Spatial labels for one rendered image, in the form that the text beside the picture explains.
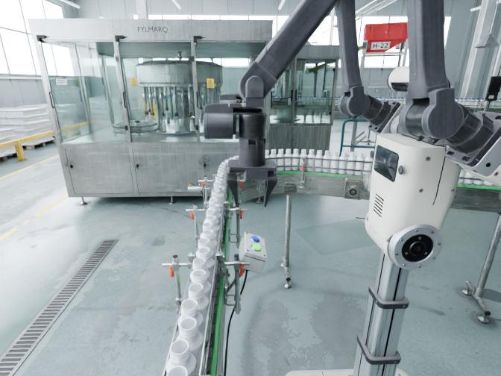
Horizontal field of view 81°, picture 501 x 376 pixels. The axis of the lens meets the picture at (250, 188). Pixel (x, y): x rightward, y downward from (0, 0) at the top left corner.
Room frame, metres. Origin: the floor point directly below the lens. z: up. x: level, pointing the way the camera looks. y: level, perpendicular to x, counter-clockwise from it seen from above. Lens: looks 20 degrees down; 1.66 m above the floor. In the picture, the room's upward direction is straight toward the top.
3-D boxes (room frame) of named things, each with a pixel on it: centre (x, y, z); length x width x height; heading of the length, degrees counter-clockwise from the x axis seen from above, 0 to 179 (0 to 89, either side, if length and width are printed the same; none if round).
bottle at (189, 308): (0.56, 0.14, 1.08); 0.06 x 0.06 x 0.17
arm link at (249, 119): (0.61, 0.00, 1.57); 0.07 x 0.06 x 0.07; 95
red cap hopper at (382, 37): (7.06, -2.90, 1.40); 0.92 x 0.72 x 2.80; 74
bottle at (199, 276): (0.68, 0.14, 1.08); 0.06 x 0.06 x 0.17
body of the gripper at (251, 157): (0.61, 0.00, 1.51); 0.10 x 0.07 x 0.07; 91
